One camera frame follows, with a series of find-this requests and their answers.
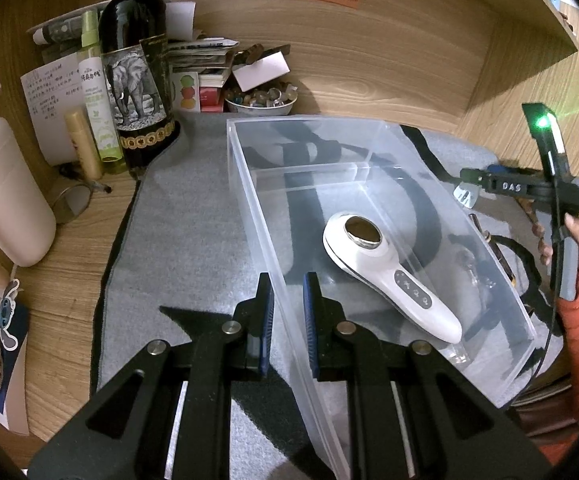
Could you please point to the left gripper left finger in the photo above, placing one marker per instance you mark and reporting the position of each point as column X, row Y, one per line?
column 255, row 315

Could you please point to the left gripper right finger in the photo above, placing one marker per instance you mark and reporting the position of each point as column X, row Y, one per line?
column 327, row 355

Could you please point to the dark brown pen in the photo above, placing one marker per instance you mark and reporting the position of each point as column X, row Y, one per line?
column 495, row 249

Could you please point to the silver keys bunch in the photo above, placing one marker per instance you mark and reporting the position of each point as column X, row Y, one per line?
column 475, row 268

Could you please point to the clear plastic storage box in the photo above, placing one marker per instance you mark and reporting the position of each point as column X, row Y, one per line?
column 351, row 201

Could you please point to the grey rug with black letters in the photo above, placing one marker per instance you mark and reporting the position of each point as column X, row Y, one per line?
column 181, row 263

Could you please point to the white handheld massager device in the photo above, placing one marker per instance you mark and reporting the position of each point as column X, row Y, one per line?
column 359, row 248

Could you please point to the white bowl of trinkets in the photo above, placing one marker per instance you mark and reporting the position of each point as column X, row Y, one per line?
column 274, row 99

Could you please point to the beige cosmetic tube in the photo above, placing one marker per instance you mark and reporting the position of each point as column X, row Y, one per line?
column 79, row 131

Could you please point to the white card box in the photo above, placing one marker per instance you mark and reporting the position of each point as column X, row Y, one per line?
column 264, row 70

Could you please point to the blue cartoon sticker card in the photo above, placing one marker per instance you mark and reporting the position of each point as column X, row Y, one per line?
column 14, row 329

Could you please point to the stack of books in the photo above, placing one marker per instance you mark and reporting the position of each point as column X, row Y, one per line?
column 199, row 70

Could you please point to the green spray bottle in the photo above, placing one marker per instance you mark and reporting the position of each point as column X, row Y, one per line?
column 94, row 89

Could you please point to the handwritten white paper note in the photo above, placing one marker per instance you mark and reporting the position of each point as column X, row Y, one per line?
column 51, row 91

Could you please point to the dark wine bottle elephant label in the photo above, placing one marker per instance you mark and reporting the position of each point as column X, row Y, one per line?
column 134, row 47

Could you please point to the rolled white tube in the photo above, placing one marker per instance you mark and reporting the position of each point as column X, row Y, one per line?
column 63, row 28

